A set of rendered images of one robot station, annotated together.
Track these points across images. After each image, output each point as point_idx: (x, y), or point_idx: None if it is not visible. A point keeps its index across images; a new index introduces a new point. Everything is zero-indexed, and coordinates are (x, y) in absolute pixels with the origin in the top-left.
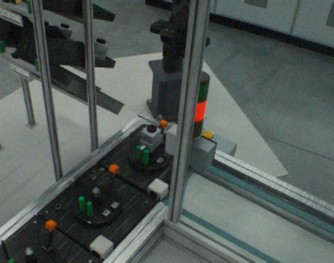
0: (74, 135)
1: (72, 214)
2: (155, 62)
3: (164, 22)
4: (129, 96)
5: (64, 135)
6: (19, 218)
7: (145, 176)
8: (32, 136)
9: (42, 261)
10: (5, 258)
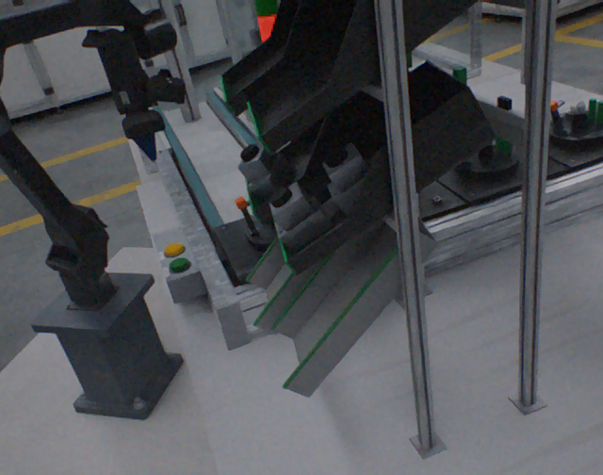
0: (347, 382)
1: (422, 196)
2: (102, 319)
3: (131, 116)
4: (157, 453)
5: (366, 387)
6: (493, 206)
7: None
8: (435, 408)
9: (474, 156)
10: (517, 172)
